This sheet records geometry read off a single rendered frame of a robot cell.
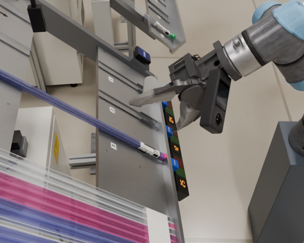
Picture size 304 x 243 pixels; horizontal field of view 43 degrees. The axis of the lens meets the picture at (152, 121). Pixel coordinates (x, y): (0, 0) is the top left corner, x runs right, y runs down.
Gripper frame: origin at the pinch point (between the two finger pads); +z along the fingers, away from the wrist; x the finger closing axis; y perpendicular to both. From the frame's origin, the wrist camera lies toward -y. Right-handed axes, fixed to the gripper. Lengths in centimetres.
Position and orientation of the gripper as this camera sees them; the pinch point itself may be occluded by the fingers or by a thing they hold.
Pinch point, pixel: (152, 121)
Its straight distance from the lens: 79.5
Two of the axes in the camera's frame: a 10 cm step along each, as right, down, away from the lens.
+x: -6.0, -3.7, -7.1
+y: -1.9, -7.9, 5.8
